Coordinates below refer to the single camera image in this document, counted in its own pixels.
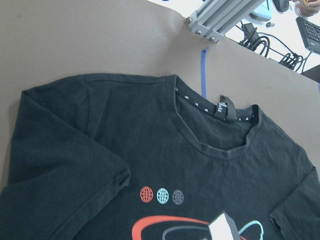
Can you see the black printed t-shirt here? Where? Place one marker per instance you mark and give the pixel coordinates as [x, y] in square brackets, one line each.
[127, 157]

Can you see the black keyboard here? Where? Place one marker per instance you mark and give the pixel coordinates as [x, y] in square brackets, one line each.
[310, 34]

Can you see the aluminium frame post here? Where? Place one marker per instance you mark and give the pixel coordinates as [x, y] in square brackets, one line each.
[216, 17]

